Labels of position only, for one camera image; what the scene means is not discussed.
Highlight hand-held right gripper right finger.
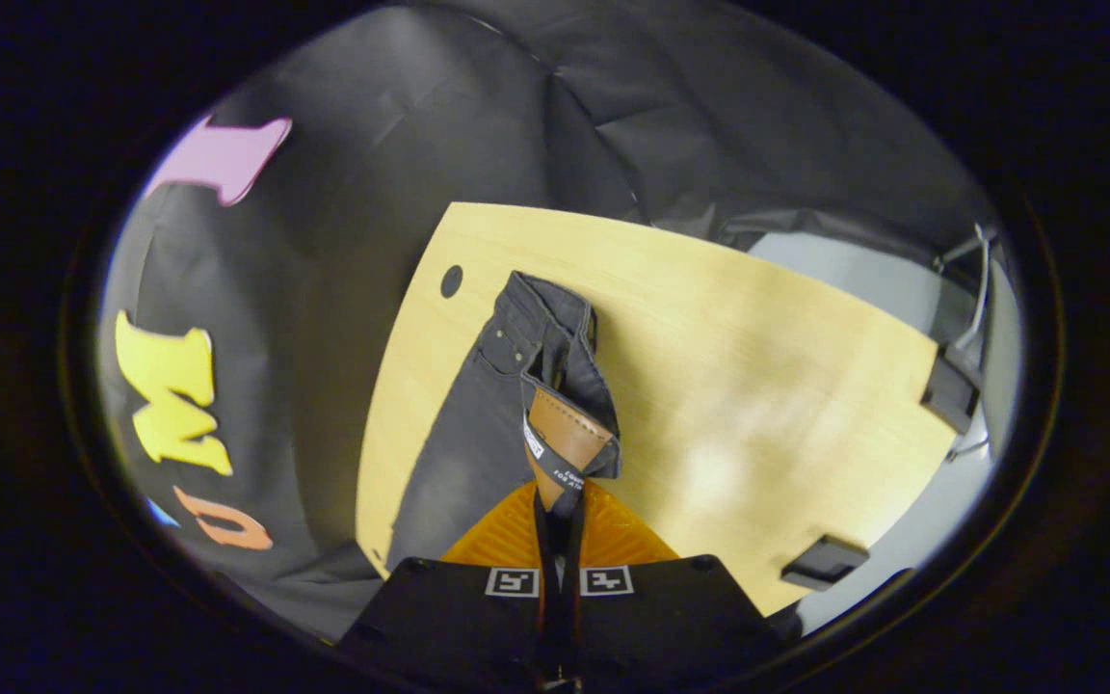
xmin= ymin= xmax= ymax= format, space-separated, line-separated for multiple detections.
xmin=563 ymin=480 xmax=789 ymax=691

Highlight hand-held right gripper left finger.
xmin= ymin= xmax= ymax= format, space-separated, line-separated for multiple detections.
xmin=336 ymin=480 xmax=550 ymax=691

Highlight dark grey jeans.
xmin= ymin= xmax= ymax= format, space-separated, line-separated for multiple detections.
xmin=386 ymin=270 xmax=623 ymax=579

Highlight black table clamp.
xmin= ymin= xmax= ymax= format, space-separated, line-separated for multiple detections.
xmin=781 ymin=535 xmax=870 ymax=591
xmin=921 ymin=342 xmax=985 ymax=435

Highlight black backdrop cloth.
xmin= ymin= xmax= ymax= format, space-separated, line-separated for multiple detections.
xmin=97 ymin=0 xmax=1009 ymax=642

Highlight grey metal rod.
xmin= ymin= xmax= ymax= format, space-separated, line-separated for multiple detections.
xmin=936 ymin=222 xmax=996 ymax=459

